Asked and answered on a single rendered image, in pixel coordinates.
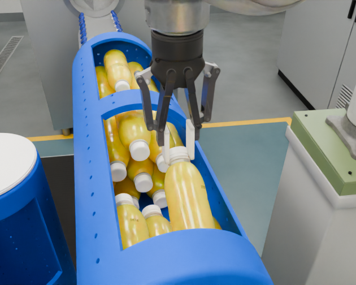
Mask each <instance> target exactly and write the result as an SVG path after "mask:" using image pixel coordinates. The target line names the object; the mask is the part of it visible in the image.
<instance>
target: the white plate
mask: <svg viewBox="0 0 356 285"><path fill-rule="evenodd" d="M36 160H37V152H36V148H35V146H34V145H33V143H32V142H31V141H29V140H28V139H26V138H25V137H22V136H19V135H15V134H11V133H0V195H2V194H4V193H6V192H7V191H9V190H11V189H12V188H13V187H15V186H16V185H18V184H19V183H20V182H21V181H23V180H24V179H25V178H26V177H27V176H28V174H29V173H30V172H31V171H32V169H33V168H34V166H35V164H36Z"/></svg>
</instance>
